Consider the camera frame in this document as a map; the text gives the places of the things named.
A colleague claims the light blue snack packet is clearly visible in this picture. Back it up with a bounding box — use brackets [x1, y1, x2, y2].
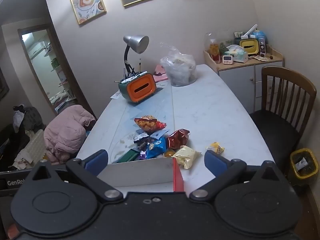
[149, 130, 168, 139]

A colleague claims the brown wooden chair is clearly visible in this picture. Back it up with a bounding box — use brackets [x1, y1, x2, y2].
[249, 66, 317, 175]

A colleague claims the orange green tissue box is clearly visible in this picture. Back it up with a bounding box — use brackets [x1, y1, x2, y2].
[118, 71, 157, 104]

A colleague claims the yellow tissue box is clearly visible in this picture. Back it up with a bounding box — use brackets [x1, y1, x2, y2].
[239, 38, 259, 55]

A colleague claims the blue globe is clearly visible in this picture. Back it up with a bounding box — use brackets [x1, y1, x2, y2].
[251, 30, 268, 43]

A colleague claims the yellow trash bin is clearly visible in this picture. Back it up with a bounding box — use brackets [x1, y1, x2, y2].
[289, 148, 320, 180]

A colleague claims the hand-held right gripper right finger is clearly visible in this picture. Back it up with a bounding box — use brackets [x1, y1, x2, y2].
[189, 150, 288, 203]

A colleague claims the white blue snack packet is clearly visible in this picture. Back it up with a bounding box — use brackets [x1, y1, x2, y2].
[132, 132, 150, 144]

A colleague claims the brown door frame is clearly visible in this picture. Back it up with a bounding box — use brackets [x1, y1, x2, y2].
[17, 24, 98, 120]

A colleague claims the pink folder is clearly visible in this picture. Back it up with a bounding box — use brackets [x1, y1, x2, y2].
[153, 64, 168, 83]

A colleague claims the orange red snack bag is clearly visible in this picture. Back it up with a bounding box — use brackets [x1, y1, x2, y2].
[134, 115, 167, 133]

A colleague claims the pink puffer jacket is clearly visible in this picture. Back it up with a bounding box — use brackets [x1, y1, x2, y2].
[44, 104, 97, 164]

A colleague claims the silver desk lamp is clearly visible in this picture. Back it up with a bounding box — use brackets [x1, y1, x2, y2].
[122, 35, 150, 78]

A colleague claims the white wooden cabinet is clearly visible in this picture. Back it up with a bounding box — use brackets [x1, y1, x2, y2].
[203, 44, 285, 113]

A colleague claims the dark green snack packet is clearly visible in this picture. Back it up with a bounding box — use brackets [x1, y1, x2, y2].
[117, 149, 140, 163]

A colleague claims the dark framed painting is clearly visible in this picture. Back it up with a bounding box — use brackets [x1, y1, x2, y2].
[0, 67, 10, 100]

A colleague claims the white red cardboard box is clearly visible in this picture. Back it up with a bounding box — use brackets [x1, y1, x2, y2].
[97, 157, 185, 193]

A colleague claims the clear plastic bag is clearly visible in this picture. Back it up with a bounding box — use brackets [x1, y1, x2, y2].
[159, 42, 198, 87]

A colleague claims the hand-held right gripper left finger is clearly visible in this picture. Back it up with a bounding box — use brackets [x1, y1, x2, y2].
[26, 149, 123, 203]

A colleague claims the grey clothes pile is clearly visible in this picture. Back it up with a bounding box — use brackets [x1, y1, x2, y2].
[12, 104, 47, 133]

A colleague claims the pale yellow snack packet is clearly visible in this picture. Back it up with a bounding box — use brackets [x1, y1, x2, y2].
[171, 145, 202, 170]

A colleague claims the reddish brown foil cookie packet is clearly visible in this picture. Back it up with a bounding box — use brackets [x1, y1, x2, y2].
[167, 129, 190, 150]

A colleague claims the black garment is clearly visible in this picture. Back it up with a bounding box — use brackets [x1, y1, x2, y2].
[0, 124, 27, 171]

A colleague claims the small yellow candy packet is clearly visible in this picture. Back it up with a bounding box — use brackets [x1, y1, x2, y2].
[205, 142, 225, 154]

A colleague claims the framed egg picture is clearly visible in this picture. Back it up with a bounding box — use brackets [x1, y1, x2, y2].
[69, 0, 107, 25]

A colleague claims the yellow chair with cream cover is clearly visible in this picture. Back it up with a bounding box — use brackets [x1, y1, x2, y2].
[14, 129, 47, 168]

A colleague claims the soft tissue pack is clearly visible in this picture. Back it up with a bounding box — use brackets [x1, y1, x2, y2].
[226, 44, 249, 64]

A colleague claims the yellow snack jar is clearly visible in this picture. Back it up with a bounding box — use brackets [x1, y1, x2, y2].
[209, 39, 222, 63]

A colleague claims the blue cookie packet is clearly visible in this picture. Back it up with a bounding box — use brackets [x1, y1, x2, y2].
[145, 137, 167, 159]

